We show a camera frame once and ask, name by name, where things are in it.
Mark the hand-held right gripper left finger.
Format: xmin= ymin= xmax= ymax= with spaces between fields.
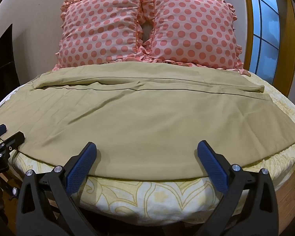
xmin=19 ymin=141 xmax=106 ymax=236

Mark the window with wooden frame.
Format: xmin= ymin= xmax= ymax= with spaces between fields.
xmin=242 ymin=0 xmax=295 ymax=98

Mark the pink polka dot pillow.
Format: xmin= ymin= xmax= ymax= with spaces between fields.
xmin=138 ymin=0 xmax=249 ymax=77
xmin=54 ymin=0 xmax=148 ymax=71

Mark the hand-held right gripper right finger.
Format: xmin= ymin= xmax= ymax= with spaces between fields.
xmin=197 ymin=140 xmax=279 ymax=236

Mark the bed with yellow floral sheet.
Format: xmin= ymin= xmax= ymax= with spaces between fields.
xmin=0 ymin=72 xmax=295 ymax=221

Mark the dark furniture panel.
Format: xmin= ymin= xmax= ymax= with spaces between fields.
xmin=0 ymin=24 xmax=21 ymax=105

